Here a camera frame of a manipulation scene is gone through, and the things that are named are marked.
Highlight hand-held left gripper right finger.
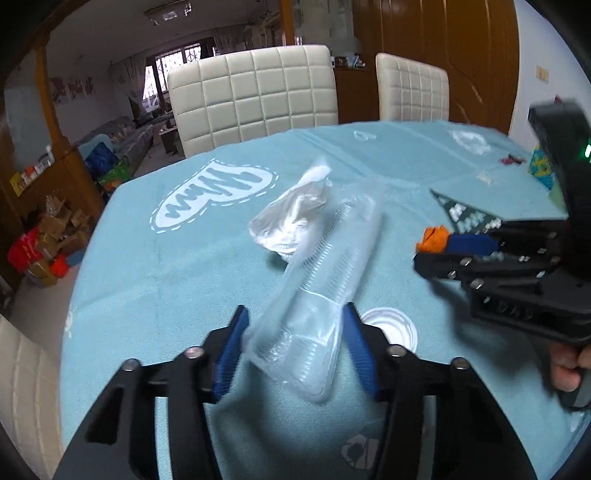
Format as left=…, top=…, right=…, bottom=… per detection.
left=342, top=302, right=539, bottom=480

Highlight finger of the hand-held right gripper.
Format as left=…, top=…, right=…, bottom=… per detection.
left=412, top=253, right=561, bottom=296
left=445, top=219, right=571, bottom=261

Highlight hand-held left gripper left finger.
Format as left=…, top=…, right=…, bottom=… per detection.
left=53, top=305, right=250, bottom=480

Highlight orange snack wrapper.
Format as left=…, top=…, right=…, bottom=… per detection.
left=416, top=225, right=451, bottom=254

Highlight clear plastic cup sleeve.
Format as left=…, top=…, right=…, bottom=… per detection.
left=242, top=182, right=384, bottom=402

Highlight person's right hand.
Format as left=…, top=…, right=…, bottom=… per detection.
left=551, top=344, right=591, bottom=393

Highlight black white patterned bag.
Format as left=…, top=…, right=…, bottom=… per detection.
left=429, top=187, right=504, bottom=234

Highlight white round lid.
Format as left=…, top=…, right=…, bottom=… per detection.
left=360, top=308, right=419, bottom=354

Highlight teal printed tablecloth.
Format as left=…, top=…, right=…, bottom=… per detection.
left=60, top=121, right=591, bottom=480

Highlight teal yellow patterned packet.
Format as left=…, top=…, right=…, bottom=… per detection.
left=527, top=144, right=557, bottom=190

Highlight crumpled white plastic bag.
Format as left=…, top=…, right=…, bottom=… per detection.
left=248, top=159, right=333, bottom=264

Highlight cream quilted dining chair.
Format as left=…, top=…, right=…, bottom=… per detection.
left=375, top=53, right=450, bottom=124
left=0, top=314, right=63, bottom=467
left=167, top=45, right=339, bottom=158

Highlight wooden door panel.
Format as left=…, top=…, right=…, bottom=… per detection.
left=353, top=0, right=518, bottom=134

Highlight dark wooden sideboard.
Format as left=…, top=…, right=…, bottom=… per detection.
left=333, top=55, right=379, bottom=125

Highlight colourful printed bag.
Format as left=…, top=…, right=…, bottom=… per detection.
left=99, top=159, right=132, bottom=190

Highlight pile of cardboard boxes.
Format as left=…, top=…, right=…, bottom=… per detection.
left=28, top=194, right=95, bottom=287

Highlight coffee table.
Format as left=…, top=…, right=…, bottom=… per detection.
left=157, top=122, right=181, bottom=153

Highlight wooden cabinet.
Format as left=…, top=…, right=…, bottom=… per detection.
left=0, top=148, right=107, bottom=259

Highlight blue bag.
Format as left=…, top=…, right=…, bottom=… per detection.
left=85, top=143, right=116, bottom=174

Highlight grey sofa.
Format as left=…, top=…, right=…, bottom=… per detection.
left=76, top=115, right=155, bottom=181

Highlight light curtain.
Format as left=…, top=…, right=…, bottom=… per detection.
left=111, top=53, right=148, bottom=116

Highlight window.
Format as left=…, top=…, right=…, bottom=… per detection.
left=143, top=44, right=204, bottom=100

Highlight ceiling light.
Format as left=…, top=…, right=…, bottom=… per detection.
left=145, top=2, right=192, bottom=24

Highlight wall pictures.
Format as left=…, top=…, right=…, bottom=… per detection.
left=48, top=76, right=95, bottom=102

